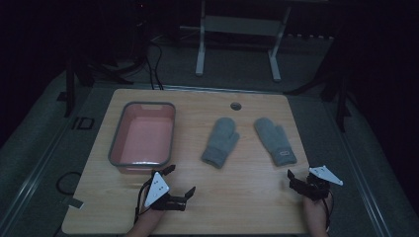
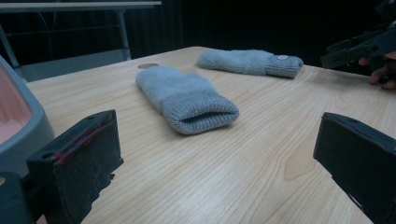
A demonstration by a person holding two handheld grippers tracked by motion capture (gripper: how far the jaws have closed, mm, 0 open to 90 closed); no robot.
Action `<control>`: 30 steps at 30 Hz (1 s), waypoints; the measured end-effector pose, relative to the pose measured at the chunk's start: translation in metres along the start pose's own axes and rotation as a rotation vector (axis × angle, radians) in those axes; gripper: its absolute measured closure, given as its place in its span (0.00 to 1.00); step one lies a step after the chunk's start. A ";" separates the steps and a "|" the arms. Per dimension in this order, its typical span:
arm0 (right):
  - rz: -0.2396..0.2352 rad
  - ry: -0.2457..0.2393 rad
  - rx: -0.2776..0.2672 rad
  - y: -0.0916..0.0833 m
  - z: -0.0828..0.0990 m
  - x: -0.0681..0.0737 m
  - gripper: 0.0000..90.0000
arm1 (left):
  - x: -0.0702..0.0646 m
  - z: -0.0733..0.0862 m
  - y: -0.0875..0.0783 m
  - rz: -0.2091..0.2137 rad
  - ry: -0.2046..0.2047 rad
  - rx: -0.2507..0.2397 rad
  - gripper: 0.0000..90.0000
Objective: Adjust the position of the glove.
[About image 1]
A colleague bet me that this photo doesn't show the person's left hand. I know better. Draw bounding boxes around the person's left hand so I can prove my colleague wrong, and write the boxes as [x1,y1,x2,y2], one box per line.
[135,206,166,231]

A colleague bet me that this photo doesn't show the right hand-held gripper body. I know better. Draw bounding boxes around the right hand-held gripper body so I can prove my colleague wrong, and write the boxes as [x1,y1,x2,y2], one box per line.
[296,165,344,201]

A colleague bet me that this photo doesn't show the person's right hand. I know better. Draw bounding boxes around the person's right hand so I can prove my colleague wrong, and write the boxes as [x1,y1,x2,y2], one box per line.
[302,193,333,226]

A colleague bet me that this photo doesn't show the grey tape piece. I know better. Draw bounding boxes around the grey tape piece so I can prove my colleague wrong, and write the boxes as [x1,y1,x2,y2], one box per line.
[61,197,85,210]

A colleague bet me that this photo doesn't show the black floor cables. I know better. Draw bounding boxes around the black floor cables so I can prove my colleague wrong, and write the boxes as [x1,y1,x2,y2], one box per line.
[144,39,165,91]

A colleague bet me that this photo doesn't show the pink basin with grey rim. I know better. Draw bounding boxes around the pink basin with grey rim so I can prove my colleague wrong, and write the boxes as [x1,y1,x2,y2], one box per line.
[108,101,177,175]

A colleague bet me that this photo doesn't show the plain grey mitten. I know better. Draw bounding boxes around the plain grey mitten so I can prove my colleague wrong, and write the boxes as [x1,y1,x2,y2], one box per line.
[201,117,241,170]

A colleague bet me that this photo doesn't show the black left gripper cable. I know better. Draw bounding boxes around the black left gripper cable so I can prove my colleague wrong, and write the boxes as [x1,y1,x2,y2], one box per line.
[133,179,156,225]

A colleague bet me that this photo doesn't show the black tripod stand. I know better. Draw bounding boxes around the black tripod stand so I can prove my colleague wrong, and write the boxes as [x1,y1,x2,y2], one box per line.
[55,55,132,119]
[285,65,354,133]

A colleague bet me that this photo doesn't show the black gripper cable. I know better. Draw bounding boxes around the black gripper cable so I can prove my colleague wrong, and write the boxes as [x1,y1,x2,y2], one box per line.
[133,179,156,225]
[324,190,334,231]

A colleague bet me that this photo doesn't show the grey mitten with label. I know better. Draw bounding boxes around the grey mitten with label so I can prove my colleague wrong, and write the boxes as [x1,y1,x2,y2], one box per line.
[253,117,298,168]

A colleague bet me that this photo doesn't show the white metal stand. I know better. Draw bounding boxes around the white metal stand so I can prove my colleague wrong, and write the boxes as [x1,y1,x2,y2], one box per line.
[179,0,293,83]

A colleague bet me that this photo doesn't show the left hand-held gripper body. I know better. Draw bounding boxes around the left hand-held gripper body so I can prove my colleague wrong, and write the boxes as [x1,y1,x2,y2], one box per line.
[143,170,188,212]

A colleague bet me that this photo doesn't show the black cable loop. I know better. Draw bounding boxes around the black cable loop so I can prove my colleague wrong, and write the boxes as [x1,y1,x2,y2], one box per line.
[55,171,83,197]

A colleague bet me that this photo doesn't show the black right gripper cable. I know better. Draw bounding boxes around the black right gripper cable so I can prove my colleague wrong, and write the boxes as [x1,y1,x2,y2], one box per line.
[324,190,334,231]

